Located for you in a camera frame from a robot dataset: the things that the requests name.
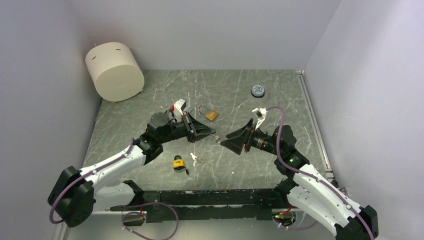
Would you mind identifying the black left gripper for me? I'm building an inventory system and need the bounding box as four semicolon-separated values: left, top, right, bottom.
158;111;216;144

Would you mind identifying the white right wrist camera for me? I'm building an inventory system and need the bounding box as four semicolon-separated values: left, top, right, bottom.
252;107;268;130

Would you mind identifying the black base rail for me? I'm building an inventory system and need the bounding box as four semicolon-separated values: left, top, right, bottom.
110;188;302;226

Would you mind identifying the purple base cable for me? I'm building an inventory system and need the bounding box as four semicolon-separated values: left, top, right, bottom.
273;202;321;232
120;202;181;240

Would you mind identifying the cream cylindrical container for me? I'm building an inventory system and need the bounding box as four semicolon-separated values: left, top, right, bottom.
85;42;145;102

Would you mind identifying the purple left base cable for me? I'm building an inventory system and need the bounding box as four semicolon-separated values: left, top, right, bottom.
120;202;181;240

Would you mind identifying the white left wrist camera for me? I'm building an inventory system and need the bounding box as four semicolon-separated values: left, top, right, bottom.
170;99;187;118

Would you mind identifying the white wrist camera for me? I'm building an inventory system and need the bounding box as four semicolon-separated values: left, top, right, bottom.
170;99;187;118
252;107;268;130

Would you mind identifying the large brass padlock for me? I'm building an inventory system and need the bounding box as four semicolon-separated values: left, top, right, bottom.
188;107;201;119

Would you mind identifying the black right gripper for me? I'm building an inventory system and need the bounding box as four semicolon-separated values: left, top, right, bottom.
220;118;282;156

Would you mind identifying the small brass padlock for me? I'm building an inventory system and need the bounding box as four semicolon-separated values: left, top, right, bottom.
197;104;219;122

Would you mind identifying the yellow black padlock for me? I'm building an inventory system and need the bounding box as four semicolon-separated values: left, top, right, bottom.
172;155;190;175

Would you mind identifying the silver key pair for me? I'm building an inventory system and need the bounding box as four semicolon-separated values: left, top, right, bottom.
190;152;203;167

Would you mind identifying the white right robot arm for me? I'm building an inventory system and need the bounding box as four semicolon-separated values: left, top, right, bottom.
220;119;379;240

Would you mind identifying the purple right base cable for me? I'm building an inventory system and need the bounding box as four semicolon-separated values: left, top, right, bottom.
273;202;321;232

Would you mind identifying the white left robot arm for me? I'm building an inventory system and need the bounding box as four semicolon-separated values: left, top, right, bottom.
47;111;216;228

